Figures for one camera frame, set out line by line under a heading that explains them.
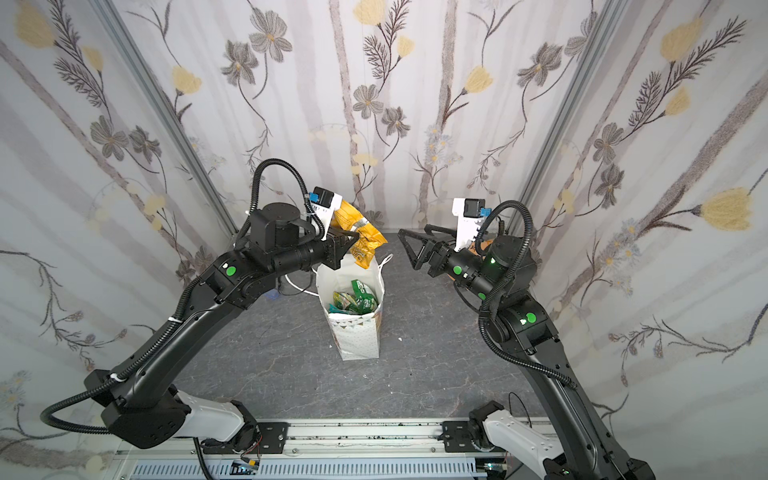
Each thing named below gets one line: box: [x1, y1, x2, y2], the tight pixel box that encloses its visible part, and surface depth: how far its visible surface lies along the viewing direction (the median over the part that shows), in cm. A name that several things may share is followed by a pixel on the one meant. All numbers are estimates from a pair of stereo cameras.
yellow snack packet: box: [332, 200, 388, 269], surface depth 62 cm
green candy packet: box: [328, 279, 378, 315], surface depth 90 cm
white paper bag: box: [316, 254, 393, 361], surface depth 75 cm
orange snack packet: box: [468, 239, 494, 254], surface depth 51 cm
